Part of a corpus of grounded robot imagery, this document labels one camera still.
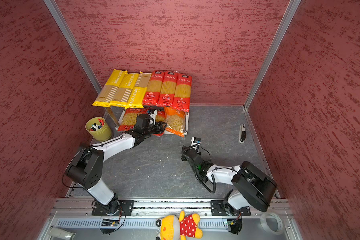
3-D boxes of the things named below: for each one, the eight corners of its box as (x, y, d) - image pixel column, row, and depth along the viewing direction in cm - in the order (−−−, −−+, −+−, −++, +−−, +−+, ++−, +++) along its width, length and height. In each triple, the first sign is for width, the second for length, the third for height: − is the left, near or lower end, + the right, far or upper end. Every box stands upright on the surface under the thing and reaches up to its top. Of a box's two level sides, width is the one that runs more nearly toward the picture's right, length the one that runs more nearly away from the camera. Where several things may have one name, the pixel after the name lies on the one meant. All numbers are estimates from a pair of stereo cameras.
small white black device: (239, 142, 102) (241, 138, 98) (239, 128, 110) (241, 123, 106) (243, 143, 102) (246, 139, 97) (243, 129, 110) (246, 124, 105)
